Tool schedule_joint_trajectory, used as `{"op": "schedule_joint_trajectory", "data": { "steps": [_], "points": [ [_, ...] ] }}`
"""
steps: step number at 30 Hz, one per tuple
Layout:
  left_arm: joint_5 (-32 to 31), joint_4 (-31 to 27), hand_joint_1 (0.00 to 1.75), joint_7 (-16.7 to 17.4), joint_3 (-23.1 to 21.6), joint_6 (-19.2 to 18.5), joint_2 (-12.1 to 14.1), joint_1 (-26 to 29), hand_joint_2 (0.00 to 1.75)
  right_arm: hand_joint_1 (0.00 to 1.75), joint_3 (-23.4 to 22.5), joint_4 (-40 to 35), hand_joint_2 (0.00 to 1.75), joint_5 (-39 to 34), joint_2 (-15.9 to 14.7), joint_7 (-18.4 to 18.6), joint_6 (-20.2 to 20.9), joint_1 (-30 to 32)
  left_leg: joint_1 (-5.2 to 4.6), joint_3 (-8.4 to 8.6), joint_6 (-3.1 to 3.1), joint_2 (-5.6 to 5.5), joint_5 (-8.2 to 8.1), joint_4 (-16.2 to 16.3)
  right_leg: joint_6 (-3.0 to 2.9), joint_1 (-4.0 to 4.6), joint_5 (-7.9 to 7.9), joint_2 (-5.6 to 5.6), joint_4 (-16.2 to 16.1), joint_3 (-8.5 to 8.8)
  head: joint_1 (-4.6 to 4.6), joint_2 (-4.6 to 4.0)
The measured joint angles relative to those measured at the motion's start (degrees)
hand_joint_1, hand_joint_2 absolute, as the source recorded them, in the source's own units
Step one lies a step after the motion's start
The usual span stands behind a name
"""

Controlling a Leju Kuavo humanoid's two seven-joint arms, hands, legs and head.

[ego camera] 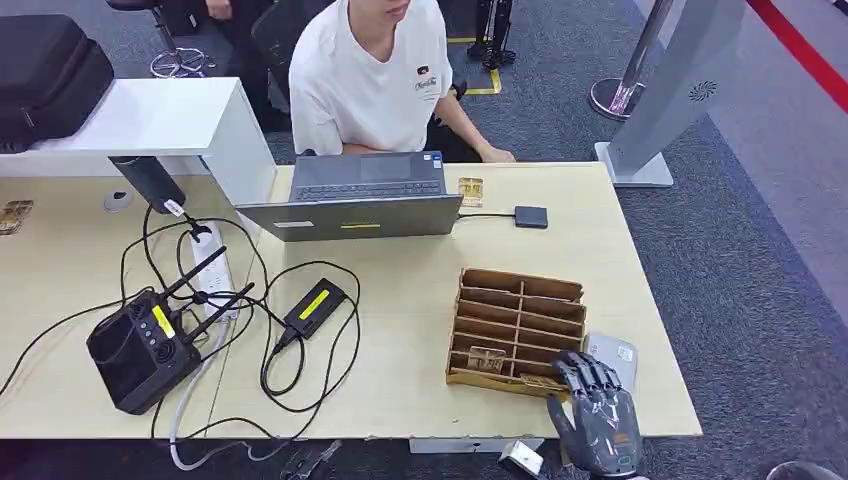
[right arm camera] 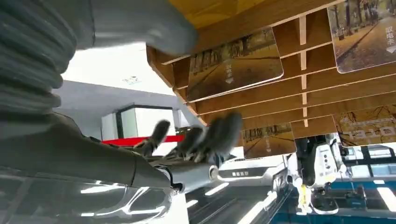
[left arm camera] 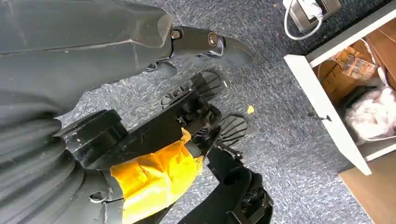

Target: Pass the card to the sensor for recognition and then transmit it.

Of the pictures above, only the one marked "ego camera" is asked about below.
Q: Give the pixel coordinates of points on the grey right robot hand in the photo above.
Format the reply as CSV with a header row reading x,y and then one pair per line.
x,y
603,424

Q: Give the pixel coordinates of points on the white card packet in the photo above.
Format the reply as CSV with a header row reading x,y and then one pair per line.
x,y
613,354

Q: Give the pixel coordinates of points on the brown printed card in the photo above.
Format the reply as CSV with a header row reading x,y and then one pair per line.
x,y
485,360

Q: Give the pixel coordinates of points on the wooden slotted card box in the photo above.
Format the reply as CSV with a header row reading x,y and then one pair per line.
x,y
517,311

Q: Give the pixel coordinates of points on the grey round object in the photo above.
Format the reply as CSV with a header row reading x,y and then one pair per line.
x,y
805,472

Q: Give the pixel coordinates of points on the small black hub box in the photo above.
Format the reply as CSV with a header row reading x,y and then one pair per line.
x,y
531,216

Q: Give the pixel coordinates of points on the black power adapter yellow label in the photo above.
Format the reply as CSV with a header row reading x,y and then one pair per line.
x,y
314,306

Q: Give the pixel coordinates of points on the grey laptop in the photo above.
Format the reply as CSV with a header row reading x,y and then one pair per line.
x,y
344,218

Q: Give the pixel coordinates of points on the grey kiosk stand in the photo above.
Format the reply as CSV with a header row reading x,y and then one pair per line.
x,y
669,86

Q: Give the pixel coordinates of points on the black stand legs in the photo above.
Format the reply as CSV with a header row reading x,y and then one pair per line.
x,y
493,40

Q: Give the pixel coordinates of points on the person in white shirt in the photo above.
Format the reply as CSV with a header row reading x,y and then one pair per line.
x,y
371,86

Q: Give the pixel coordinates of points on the white power strip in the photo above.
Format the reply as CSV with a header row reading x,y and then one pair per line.
x,y
213,272

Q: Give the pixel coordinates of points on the black router with antennas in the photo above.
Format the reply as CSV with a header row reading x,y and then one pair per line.
x,y
139,358

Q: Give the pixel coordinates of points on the black office chair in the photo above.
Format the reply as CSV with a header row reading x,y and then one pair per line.
x,y
278,33

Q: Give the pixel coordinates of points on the black cylinder device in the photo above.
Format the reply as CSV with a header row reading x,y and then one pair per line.
x,y
149,180

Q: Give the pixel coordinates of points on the white raised counter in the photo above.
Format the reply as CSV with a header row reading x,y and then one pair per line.
x,y
152,112

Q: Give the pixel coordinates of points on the black stool with chrome base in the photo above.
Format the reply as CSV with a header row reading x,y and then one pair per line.
x,y
173,60

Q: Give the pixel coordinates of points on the person in dark clothes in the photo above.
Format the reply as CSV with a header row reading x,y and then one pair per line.
x,y
217,8

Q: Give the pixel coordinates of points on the black carry bag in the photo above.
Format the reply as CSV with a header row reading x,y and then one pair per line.
x,y
46,73

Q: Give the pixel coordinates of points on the silver stanchion post with base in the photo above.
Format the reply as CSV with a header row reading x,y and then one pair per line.
x,y
616,99

